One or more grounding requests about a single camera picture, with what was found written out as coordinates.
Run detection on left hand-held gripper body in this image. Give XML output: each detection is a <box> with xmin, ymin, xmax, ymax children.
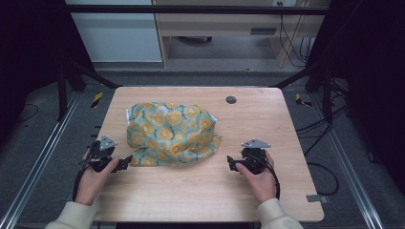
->
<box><xmin>78</xmin><ymin>135</ymin><xmax>119</xmax><ymax>174</ymax></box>

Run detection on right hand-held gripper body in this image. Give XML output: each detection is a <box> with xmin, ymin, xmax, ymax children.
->
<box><xmin>240</xmin><ymin>137</ymin><xmax>272</xmax><ymax>176</ymax></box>

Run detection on green cloth with orange circles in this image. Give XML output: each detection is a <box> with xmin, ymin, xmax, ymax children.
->
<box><xmin>125</xmin><ymin>101</ymin><xmax>223</xmax><ymax>167</ymax></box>

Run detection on person's right hand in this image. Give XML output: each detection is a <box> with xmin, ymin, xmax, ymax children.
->
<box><xmin>234</xmin><ymin>150</ymin><xmax>279</xmax><ymax>205</ymax></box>

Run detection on person's left hand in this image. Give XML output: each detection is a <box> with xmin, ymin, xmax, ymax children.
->
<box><xmin>74</xmin><ymin>149</ymin><xmax>120</xmax><ymax>207</ymax></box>

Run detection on grey tape piece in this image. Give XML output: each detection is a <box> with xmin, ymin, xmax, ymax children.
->
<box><xmin>306</xmin><ymin>194</ymin><xmax>330</xmax><ymax>205</ymax></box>

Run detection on white cabinet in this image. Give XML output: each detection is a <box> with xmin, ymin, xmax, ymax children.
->
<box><xmin>64</xmin><ymin>0</ymin><xmax>164</xmax><ymax>64</ymax></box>

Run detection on black curtain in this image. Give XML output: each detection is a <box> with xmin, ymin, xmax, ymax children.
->
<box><xmin>0</xmin><ymin>0</ymin><xmax>96</xmax><ymax>147</ymax></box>
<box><xmin>305</xmin><ymin>0</ymin><xmax>405</xmax><ymax>195</ymax></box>

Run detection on light wooden desk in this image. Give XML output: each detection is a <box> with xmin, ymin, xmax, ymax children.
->
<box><xmin>152</xmin><ymin>0</ymin><xmax>329</xmax><ymax>69</ymax></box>

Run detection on right hand-held gripper black cable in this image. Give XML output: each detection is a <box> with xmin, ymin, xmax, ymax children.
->
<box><xmin>251</xmin><ymin>154</ymin><xmax>282</xmax><ymax>201</ymax></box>

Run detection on hand-held gripper black cable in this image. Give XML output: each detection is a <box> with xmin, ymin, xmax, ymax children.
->
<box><xmin>251</xmin><ymin>154</ymin><xmax>282</xmax><ymax>201</ymax></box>
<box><xmin>72</xmin><ymin>157</ymin><xmax>96</xmax><ymax>202</ymax></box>

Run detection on left hand-held gripper black cable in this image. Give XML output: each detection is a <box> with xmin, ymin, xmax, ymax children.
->
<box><xmin>72</xmin><ymin>157</ymin><xmax>96</xmax><ymax>202</ymax></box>

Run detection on yellow-handled tool left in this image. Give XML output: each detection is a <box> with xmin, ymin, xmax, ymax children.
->
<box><xmin>91</xmin><ymin>91</ymin><xmax>104</xmax><ymax>109</ymax></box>

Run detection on yellow-handled tool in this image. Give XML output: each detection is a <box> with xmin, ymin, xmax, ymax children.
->
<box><xmin>91</xmin><ymin>91</ymin><xmax>104</xmax><ymax>109</ymax></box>
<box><xmin>294</xmin><ymin>93</ymin><xmax>313</xmax><ymax>108</ymax></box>

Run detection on aluminium floor rail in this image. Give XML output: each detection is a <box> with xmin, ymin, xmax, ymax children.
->
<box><xmin>309</xmin><ymin>92</ymin><xmax>387</xmax><ymax>229</ymax></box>
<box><xmin>0</xmin><ymin>91</ymin><xmax>81</xmax><ymax>229</ymax></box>

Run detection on black floor cables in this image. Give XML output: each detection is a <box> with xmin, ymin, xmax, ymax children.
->
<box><xmin>295</xmin><ymin>77</ymin><xmax>352</xmax><ymax>198</ymax></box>

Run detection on yellow-handled tool right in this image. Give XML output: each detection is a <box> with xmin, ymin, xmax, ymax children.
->
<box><xmin>294</xmin><ymin>93</ymin><xmax>313</xmax><ymax>108</ymax></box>

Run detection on thin black floor cable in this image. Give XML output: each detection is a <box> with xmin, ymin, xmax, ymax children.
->
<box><xmin>16</xmin><ymin>102</ymin><xmax>40</xmax><ymax>124</ymax></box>

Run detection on black hanging cables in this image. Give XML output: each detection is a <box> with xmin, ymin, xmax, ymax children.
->
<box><xmin>277</xmin><ymin>1</ymin><xmax>316</xmax><ymax>69</ymax></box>

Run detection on black metal frame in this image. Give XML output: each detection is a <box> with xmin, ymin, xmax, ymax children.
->
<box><xmin>56</xmin><ymin>3</ymin><xmax>335</xmax><ymax>122</ymax></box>

